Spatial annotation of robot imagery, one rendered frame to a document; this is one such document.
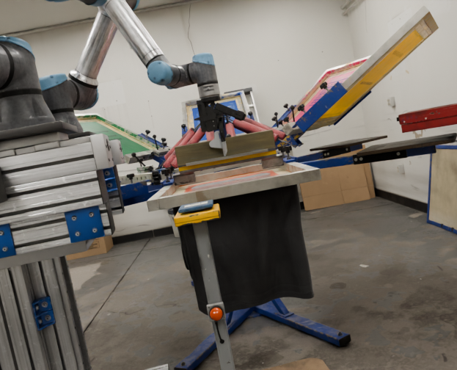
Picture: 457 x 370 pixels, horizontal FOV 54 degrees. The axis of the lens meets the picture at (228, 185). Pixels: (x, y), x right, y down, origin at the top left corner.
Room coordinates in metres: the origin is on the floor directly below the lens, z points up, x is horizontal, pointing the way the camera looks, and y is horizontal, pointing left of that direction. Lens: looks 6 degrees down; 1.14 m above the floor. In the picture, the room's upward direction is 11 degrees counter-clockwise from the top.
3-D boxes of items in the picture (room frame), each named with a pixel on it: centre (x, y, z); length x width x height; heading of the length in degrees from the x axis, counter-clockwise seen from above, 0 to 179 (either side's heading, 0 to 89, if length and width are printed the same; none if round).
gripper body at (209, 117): (1.63, 0.01, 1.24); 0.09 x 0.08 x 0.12; 90
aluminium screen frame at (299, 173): (1.88, -0.02, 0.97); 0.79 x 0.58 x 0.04; 0
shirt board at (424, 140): (2.60, -0.59, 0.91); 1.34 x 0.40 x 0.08; 60
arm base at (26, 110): (1.21, 0.50, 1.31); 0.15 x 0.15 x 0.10
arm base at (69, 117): (1.70, 0.57, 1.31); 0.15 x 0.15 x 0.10
